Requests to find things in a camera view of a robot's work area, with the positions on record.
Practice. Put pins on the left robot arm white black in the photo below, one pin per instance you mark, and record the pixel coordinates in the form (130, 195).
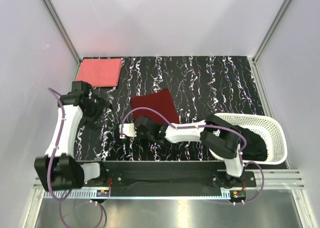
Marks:
(58, 170)

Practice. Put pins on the right aluminium frame post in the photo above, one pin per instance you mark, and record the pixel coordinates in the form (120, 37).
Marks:
(275, 23)

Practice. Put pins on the white slotted cable duct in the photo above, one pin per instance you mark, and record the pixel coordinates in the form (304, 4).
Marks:
(121, 194)

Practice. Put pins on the white plastic laundry basket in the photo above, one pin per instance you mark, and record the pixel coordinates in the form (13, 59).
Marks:
(268, 129)

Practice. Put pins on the black garment in basket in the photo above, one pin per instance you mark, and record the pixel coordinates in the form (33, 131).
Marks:
(256, 149)

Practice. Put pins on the left aluminium frame post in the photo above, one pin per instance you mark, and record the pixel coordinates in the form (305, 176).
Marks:
(61, 29)

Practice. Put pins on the folded pink t shirt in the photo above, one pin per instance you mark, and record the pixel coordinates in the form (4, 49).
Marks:
(100, 73)

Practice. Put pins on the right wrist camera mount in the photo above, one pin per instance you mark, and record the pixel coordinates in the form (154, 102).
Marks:
(127, 130)

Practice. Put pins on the dark red t shirt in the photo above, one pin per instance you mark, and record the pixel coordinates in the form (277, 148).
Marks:
(161, 102)

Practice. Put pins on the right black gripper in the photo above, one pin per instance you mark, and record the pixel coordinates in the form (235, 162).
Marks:
(137, 132)

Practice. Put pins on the aluminium frame post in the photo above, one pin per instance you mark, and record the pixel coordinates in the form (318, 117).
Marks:
(61, 29)
(275, 23)

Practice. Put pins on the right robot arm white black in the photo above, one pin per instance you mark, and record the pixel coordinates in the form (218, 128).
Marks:
(217, 135)

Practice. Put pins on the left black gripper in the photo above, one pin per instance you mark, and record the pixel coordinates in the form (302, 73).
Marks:
(102, 107)

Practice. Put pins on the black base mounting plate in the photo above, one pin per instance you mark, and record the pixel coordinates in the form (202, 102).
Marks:
(180, 177)

